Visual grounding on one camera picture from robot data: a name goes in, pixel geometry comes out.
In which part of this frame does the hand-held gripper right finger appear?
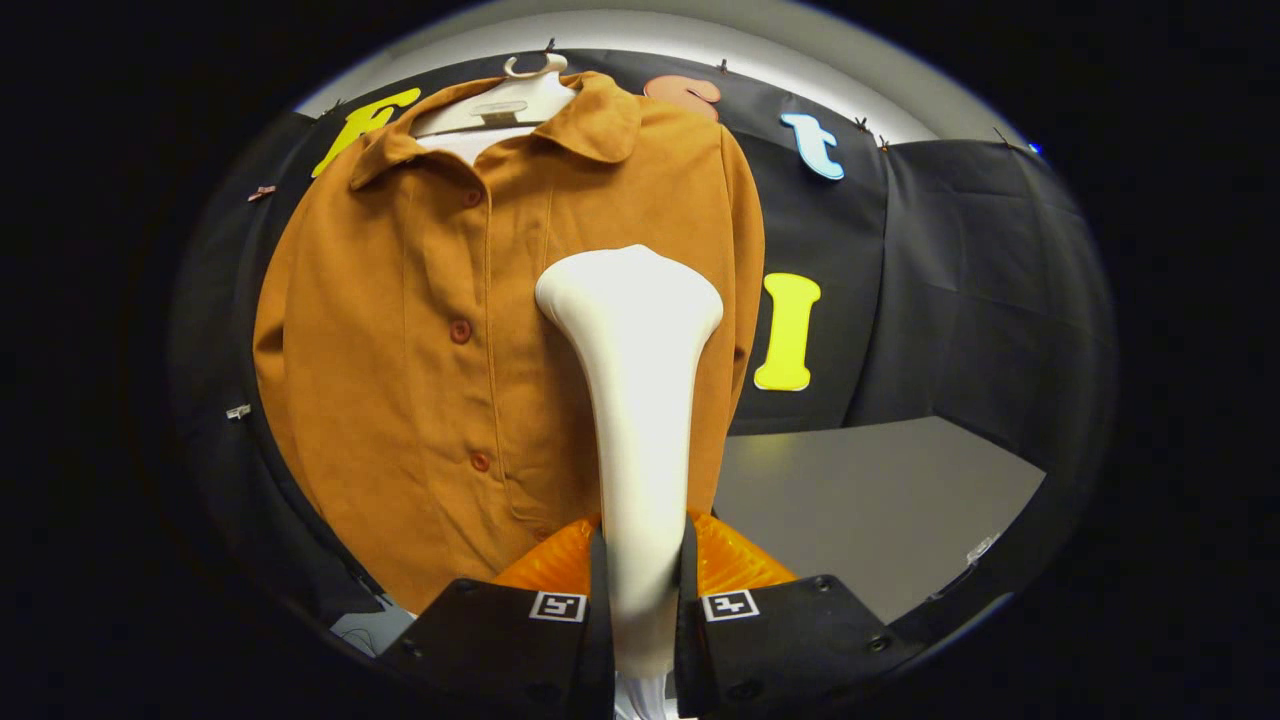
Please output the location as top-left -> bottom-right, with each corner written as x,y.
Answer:
675,510 -> 926,720

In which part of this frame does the orange button-up shirt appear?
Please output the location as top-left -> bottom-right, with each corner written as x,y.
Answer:
253,70 -> 766,615

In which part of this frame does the white mannequin torso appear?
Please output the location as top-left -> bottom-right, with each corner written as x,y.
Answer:
418,124 -> 536,167

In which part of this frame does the white garment steamer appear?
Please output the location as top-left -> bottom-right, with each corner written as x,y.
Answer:
535,244 -> 725,683

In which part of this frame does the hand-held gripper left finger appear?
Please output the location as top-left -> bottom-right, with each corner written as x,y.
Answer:
378,513 -> 615,720

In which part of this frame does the white plastic hanger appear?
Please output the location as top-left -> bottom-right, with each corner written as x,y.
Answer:
410,52 -> 581,138

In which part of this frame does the grey drawer cabinet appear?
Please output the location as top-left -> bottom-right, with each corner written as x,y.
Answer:
712,416 -> 1048,626

